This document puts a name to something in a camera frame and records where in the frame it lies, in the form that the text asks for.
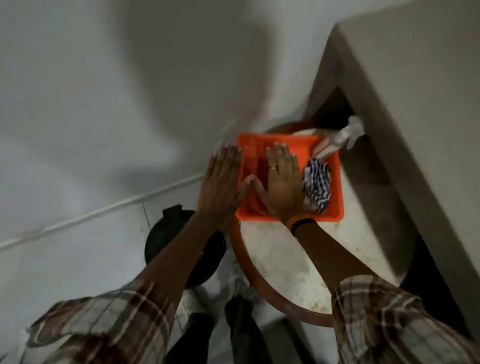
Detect person's left hand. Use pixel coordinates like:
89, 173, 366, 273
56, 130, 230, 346
197, 144, 254, 228

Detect person's right hand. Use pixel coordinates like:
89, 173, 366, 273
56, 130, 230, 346
250, 142, 313, 224

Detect person's left forearm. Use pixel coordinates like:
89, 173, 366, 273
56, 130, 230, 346
140, 217, 235, 301

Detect person's right forearm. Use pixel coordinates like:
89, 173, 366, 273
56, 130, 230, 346
296, 224, 379, 291

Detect orange plastic tray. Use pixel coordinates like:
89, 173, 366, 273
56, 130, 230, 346
235, 133, 345, 223

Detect black and white striped cloth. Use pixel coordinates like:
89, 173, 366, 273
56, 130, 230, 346
302, 157, 333, 215

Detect clear spray bottle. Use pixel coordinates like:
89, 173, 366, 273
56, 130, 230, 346
312, 115, 367, 160

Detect orange and black wristband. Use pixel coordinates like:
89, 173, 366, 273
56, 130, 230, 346
286, 213, 318, 237

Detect black round bin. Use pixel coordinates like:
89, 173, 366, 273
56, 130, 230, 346
144, 204, 228, 290

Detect round white table orange rim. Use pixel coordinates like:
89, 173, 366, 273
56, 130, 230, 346
228, 120, 418, 328

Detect beige cabinet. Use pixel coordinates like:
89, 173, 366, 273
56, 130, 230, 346
305, 0, 480, 342

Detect dark trousers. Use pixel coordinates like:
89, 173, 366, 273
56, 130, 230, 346
164, 295, 317, 364

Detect brown plaid shirt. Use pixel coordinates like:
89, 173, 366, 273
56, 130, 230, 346
0, 275, 480, 364

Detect white wall pipe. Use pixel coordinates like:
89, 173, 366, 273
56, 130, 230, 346
0, 173, 205, 252

